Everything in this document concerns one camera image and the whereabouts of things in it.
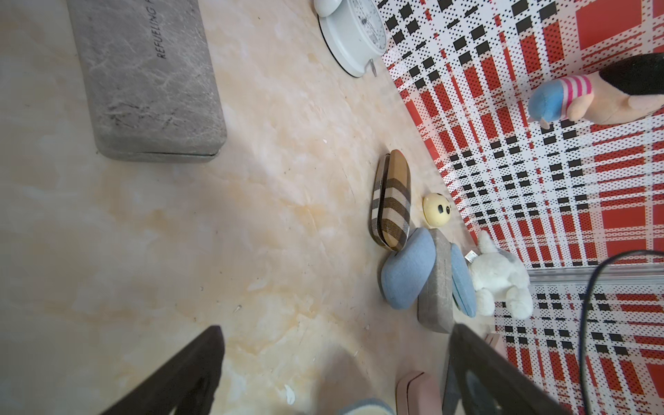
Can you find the white plush toy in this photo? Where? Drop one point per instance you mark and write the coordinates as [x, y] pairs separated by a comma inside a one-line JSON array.
[[499, 276]]

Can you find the cartoon boy doll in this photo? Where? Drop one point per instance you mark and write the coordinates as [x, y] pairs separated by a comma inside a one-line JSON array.
[[620, 93]]

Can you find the teal-lined glasses case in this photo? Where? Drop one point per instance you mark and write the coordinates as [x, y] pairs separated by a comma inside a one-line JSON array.
[[435, 302]]

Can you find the grey marble teal-lined case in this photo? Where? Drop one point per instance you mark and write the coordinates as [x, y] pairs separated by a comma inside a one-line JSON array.
[[149, 80]]

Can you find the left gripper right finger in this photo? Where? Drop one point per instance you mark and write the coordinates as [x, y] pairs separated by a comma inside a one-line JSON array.
[[484, 382]]

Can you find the white alarm clock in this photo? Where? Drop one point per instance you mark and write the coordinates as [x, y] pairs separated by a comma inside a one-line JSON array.
[[354, 33]]

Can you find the small pink glasses case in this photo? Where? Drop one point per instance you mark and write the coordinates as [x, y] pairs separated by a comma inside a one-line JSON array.
[[496, 342]]

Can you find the yellow panda squishy ball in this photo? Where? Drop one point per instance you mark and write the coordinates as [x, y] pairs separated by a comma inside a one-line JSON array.
[[437, 210]]

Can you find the blue case with pink glasses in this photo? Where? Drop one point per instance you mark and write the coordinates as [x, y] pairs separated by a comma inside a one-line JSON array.
[[463, 289]]

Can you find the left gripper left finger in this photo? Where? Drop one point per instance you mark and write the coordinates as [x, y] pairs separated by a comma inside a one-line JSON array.
[[185, 384]]

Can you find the beige case with dark glasses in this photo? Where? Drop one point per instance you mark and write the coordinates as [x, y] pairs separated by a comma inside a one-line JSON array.
[[390, 211]]

